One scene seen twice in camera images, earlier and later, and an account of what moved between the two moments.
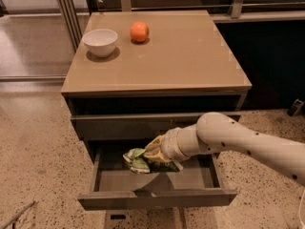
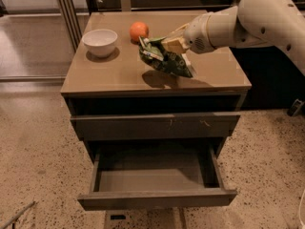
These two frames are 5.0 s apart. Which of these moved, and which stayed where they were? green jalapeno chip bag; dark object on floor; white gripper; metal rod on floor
Moved: white gripper; green jalapeno chip bag
Stayed: dark object on floor; metal rod on floor
